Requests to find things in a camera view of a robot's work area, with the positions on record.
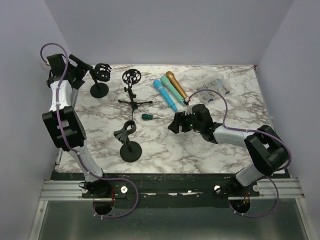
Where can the clear plastic screw box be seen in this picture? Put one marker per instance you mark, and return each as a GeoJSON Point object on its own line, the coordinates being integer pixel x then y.
{"type": "Point", "coordinates": [209, 86]}

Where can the mint green microphone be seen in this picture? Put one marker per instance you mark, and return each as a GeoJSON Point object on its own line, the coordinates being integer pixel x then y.
{"type": "Point", "coordinates": [166, 83]}

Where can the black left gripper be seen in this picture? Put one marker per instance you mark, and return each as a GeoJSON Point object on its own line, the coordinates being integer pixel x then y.
{"type": "Point", "coordinates": [80, 70]}

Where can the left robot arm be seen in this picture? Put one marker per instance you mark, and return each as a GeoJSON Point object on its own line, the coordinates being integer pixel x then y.
{"type": "Point", "coordinates": [64, 125]}

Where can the gold microphone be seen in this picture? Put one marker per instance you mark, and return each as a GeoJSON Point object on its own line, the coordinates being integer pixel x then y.
{"type": "Point", "coordinates": [177, 86]}

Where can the green handled screwdriver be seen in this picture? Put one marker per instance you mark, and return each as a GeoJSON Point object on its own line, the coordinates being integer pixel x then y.
{"type": "Point", "coordinates": [147, 117]}

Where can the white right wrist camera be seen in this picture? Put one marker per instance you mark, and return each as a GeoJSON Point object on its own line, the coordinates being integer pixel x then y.
{"type": "Point", "coordinates": [190, 104]}

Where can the blue microphone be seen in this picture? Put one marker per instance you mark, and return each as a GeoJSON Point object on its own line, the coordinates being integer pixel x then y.
{"type": "Point", "coordinates": [160, 88]}

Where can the black clip microphone stand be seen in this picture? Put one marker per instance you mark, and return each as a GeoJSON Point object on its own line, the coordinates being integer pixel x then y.
{"type": "Point", "coordinates": [130, 151]}

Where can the black tripod microphone stand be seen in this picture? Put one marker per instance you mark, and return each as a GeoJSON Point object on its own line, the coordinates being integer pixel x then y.
{"type": "Point", "coordinates": [131, 77]}

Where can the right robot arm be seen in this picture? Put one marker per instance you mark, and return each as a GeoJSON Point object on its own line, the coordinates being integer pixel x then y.
{"type": "Point", "coordinates": [266, 152]}

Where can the aluminium table frame rail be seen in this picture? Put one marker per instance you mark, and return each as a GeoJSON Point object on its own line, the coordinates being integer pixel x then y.
{"type": "Point", "coordinates": [51, 191]}

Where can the black round base stand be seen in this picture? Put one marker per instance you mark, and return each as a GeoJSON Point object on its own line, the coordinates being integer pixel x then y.
{"type": "Point", "coordinates": [100, 74]}

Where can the black front table rail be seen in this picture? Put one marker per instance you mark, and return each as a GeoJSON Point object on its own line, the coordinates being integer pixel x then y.
{"type": "Point", "coordinates": [166, 190]}

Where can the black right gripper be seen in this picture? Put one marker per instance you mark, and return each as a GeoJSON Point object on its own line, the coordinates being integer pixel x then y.
{"type": "Point", "coordinates": [179, 119]}

